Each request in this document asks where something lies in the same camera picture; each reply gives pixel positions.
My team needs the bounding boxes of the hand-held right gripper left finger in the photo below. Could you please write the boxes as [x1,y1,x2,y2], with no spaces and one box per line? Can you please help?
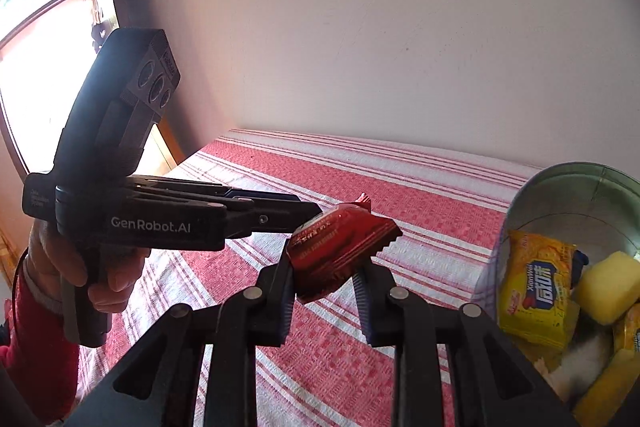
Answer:
[65,264,296,427]

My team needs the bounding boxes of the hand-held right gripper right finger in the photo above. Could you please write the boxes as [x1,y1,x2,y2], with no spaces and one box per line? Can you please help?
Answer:
[352,257,581,427]

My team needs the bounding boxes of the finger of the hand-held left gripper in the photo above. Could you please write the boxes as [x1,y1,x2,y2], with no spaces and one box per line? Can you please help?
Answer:
[127,175,301,202]
[225,201,321,240]

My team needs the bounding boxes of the red snack packet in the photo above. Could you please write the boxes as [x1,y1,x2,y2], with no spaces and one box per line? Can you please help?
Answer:
[285,193,403,305]

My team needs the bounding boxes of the yellow snack packet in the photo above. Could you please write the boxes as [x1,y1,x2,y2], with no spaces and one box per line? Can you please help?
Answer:
[497,229,581,350]

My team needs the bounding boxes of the round blue cookie tin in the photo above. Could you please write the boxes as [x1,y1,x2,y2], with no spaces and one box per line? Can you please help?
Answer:
[472,163,640,427]

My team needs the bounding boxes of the yellow rounded sponge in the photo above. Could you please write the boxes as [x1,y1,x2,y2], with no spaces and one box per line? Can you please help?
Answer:
[570,251,640,327]

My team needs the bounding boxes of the person's left forearm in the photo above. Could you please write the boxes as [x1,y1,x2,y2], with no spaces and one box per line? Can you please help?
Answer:
[0,267,81,423]

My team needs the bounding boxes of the person's left hand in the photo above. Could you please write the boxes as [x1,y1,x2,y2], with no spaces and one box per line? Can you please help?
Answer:
[27,222,146,315]

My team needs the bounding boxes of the red white striped cloth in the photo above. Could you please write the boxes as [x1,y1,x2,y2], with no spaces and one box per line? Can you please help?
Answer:
[75,129,546,427]

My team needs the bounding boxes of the dark door ornament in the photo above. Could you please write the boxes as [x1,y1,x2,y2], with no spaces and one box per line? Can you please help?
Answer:
[90,0,109,54]

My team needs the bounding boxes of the white packet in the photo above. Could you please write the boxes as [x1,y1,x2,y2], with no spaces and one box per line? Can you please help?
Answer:
[545,332,616,403]

